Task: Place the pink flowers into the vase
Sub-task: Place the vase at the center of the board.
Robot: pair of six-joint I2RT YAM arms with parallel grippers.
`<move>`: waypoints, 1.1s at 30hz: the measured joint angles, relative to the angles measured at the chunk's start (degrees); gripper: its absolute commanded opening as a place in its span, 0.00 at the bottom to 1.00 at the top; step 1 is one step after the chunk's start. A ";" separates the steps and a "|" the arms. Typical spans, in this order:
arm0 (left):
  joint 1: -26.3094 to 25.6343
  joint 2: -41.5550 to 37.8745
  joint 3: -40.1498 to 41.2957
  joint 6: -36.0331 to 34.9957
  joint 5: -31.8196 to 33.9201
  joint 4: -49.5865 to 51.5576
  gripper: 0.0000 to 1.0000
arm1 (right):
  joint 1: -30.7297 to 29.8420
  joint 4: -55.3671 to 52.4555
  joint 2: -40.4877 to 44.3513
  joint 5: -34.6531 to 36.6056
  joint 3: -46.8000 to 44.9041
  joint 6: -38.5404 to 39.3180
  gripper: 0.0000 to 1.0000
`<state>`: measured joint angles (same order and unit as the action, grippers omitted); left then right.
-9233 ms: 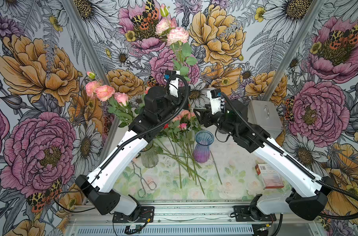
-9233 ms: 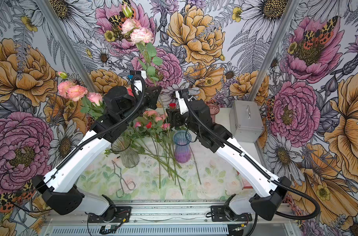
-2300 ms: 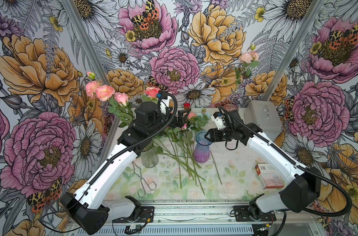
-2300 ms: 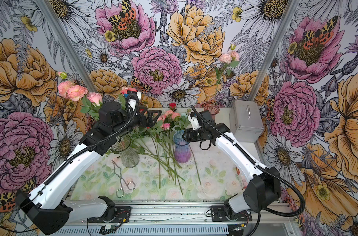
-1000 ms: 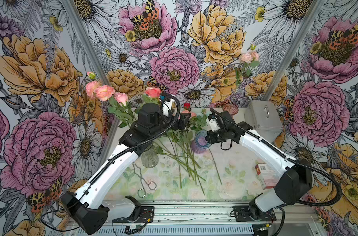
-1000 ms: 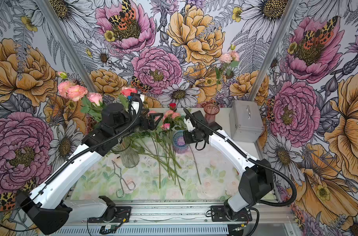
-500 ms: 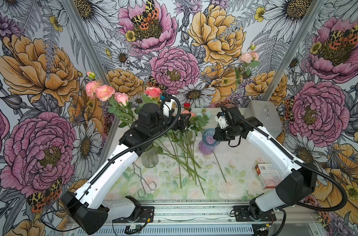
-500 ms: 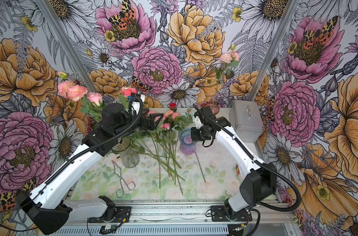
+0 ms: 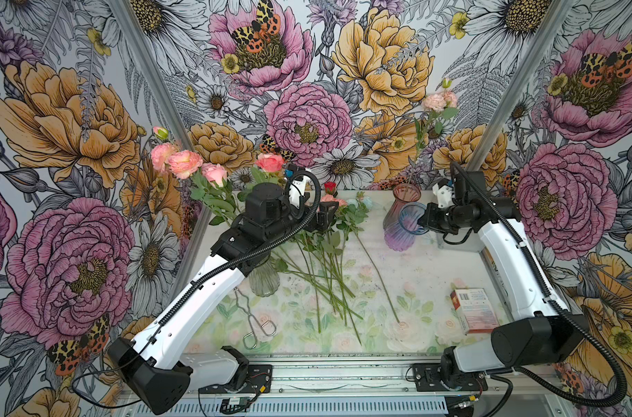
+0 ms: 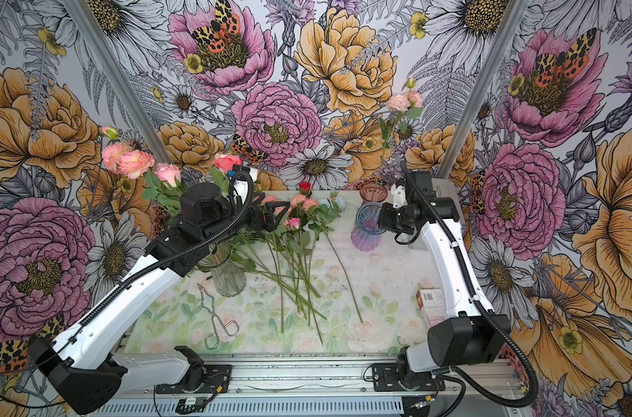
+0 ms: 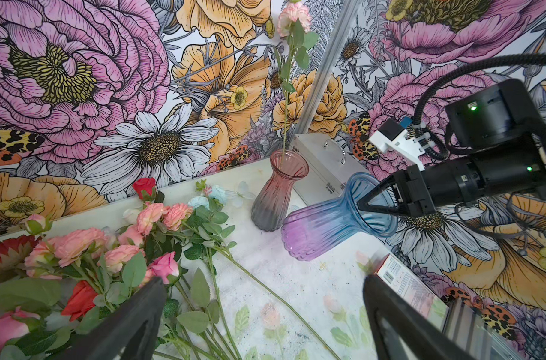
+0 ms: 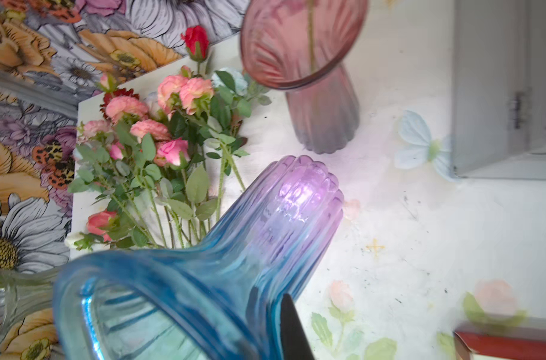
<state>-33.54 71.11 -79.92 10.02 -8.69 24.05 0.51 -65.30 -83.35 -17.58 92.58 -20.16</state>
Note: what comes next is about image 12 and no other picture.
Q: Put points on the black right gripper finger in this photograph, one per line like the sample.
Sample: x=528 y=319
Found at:
x=294 y=342

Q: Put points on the blue purple glass vase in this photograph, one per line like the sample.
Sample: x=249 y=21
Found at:
x=220 y=299

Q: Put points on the clear glass vase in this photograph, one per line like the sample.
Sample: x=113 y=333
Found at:
x=23 y=294

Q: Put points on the dark pink glass vase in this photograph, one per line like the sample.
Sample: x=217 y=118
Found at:
x=298 y=47

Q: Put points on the red small box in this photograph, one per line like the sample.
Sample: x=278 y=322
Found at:
x=524 y=343

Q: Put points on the pink flower stems on table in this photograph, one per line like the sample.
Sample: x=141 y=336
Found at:
x=160 y=165

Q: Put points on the grey metal box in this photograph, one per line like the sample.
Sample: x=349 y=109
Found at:
x=499 y=90

